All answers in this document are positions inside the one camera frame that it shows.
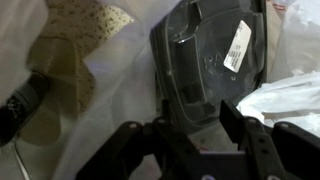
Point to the white printed plastic bag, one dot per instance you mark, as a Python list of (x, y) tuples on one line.
[(126, 83)]

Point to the black container with clear lid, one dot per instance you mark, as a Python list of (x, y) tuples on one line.
[(206, 66)]

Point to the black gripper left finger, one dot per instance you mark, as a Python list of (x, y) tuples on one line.
[(133, 153)]

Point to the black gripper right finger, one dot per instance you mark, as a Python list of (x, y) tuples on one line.
[(283, 153)]

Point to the plain metal spoon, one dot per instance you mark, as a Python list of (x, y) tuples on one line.
[(21, 161)]

